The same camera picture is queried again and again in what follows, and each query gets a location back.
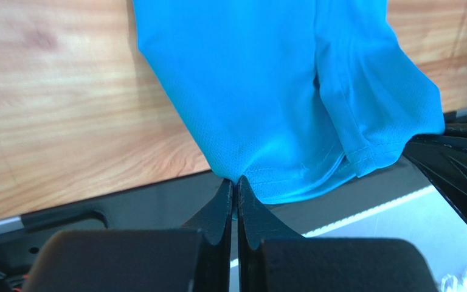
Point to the teal blue t-shirt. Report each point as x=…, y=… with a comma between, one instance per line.
x=297, y=96

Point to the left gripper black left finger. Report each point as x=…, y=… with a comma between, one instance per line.
x=194, y=257

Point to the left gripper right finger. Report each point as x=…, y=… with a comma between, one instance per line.
x=274, y=257

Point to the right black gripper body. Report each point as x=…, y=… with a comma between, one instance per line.
x=442, y=159

